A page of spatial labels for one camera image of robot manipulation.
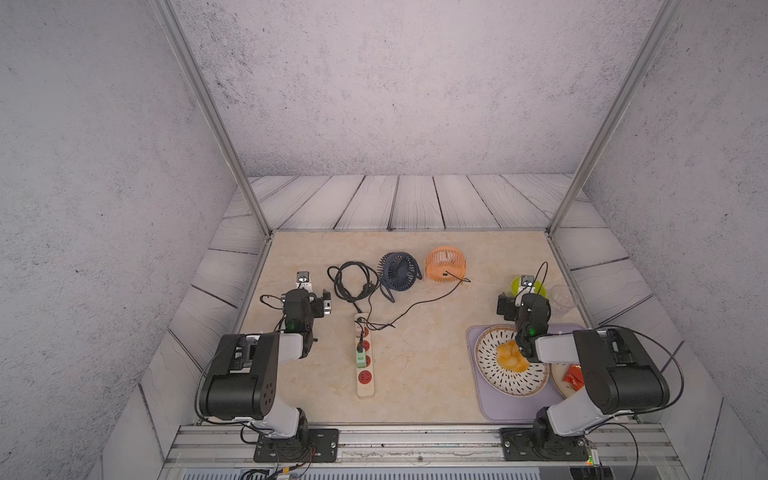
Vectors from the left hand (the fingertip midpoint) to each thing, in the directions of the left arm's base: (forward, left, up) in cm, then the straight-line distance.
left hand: (312, 290), depth 95 cm
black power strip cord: (+8, -6, -3) cm, 10 cm away
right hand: (-3, -65, 0) cm, 66 cm away
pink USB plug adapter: (-11, -15, -6) cm, 20 cm away
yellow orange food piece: (-21, -57, -4) cm, 61 cm away
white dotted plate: (-24, -56, -7) cm, 61 cm away
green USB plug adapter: (-22, -16, -1) cm, 27 cm away
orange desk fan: (+6, -42, +4) cm, 43 cm away
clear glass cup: (-2, -80, -5) cm, 81 cm away
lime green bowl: (0, -72, -1) cm, 72 cm away
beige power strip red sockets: (-15, -16, -5) cm, 23 cm away
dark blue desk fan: (+7, -27, +1) cm, 28 cm away
